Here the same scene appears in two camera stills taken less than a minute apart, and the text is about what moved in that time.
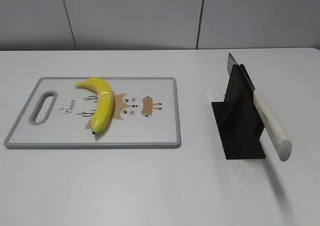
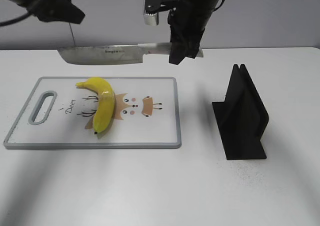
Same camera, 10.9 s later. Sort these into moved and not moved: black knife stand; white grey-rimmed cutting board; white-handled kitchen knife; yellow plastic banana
Moved: white-handled kitchen knife
Not moved: white grey-rimmed cutting board; yellow plastic banana; black knife stand
